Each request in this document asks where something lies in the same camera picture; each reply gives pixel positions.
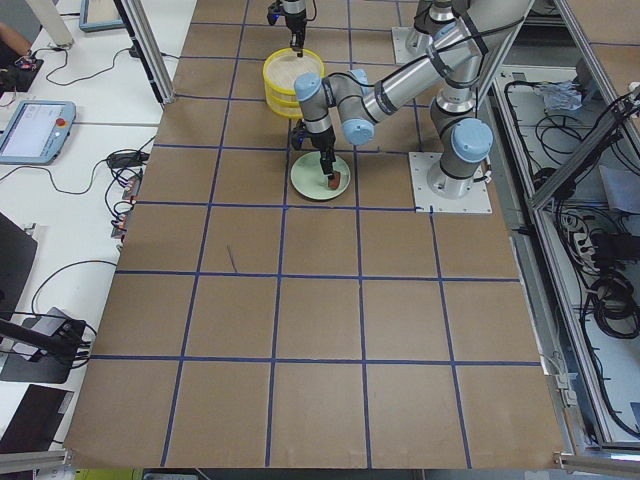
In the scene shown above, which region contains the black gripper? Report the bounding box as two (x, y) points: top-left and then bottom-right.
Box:
(282, 0), (307, 58)
(307, 127), (336, 176)

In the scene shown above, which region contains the teach pendant with screen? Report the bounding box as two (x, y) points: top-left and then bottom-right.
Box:
(1, 100), (76, 166)

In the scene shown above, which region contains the aluminium frame post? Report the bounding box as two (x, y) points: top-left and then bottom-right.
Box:
(114, 0), (175, 105)

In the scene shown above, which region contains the yellow steamer layer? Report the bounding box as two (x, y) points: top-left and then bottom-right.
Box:
(262, 48), (325, 97)
(265, 86), (302, 119)

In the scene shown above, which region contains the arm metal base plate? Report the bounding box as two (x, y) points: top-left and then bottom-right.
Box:
(409, 152), (492, 215)
(391, 27), (434, 66)

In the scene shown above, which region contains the black power adapter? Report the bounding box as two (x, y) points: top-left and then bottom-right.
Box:
(106, 151), (149, 169)

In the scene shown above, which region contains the light green plate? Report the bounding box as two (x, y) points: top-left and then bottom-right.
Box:
(290, 152), (351, 201)

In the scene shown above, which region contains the brown red bun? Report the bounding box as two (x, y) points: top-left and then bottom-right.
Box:
(327, 171), (341, 191)

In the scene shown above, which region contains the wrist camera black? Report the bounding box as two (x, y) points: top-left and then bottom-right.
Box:
(266, 0), (282, 26)
(289, 119), (308, 151)

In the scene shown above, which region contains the black laptop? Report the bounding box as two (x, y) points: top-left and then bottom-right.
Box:
(1, 385), (74, 454)

